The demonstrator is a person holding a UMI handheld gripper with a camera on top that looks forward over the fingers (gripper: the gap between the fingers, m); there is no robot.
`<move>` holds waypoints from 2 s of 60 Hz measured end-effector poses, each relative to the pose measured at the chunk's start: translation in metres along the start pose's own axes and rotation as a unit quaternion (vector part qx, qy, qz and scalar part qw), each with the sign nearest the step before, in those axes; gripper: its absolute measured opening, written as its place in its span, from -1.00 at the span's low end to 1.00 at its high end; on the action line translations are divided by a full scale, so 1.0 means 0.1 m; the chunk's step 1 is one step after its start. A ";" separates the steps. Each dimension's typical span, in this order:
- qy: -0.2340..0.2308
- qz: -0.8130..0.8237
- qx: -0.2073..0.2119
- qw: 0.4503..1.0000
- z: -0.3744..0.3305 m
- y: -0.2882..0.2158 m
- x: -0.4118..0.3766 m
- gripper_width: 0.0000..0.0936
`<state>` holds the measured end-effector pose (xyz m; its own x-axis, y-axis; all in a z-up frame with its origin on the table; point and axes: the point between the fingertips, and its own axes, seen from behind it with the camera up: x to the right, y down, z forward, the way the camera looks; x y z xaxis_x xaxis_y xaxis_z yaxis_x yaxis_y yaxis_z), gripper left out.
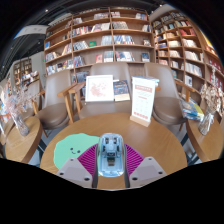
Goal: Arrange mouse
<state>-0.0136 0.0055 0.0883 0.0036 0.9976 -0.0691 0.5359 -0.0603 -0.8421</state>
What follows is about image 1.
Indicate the round wooden side table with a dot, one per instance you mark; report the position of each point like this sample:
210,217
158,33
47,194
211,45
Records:
208,145
21,145

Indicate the small distant bookshelf unit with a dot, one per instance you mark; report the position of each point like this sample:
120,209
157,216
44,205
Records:
22,71

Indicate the colourful book pile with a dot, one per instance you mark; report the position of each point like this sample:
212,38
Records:
191,111

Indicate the curved wooden bookshelf unit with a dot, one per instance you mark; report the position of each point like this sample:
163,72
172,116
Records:
186,46

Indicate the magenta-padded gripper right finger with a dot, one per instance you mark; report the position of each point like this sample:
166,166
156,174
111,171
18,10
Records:
135,161

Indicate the white framed picture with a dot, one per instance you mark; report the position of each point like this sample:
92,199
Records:
99,88

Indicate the wide wooden bookshelf unit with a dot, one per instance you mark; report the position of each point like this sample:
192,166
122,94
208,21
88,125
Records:
103,36

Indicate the glass vase with dried flowers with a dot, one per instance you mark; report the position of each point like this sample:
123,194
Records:
206,123
21,126

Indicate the dark book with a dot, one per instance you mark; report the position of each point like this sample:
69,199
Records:
121,90

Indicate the green blob-shaped mouse pad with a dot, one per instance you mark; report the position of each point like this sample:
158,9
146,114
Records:
71,148

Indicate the beige padded wooden armchair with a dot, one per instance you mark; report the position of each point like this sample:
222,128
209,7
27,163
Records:
166,93
55,100
106,68

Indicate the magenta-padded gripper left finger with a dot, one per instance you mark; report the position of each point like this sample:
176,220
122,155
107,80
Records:
87,161

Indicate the white sign on wooden base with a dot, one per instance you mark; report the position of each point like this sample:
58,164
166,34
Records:
142,100

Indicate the transparent blue computer mouse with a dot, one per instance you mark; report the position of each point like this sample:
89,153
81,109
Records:
111,156

